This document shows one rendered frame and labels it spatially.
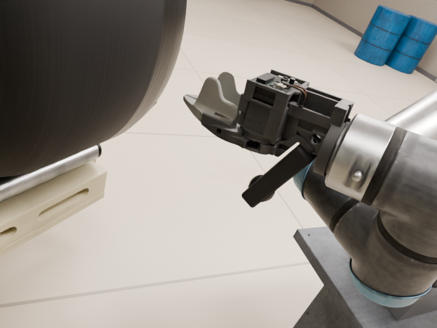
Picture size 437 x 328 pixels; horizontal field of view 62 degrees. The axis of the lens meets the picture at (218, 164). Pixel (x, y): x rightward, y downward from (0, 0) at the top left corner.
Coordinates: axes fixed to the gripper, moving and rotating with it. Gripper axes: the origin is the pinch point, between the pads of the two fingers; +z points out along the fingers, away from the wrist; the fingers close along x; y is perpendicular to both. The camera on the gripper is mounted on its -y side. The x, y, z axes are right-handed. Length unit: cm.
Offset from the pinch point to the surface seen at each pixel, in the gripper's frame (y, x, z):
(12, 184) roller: -21.1, 11.1, 25.5
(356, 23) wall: -81, -892, 143
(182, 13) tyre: 9.6, -6.9, 8.2
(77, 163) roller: -22.3, -2.1, 25.2
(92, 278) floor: -109, -35, 57
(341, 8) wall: -61, -934, 196
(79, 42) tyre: 7.4, 12.0, 8.0
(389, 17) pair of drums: -34, -652, 52
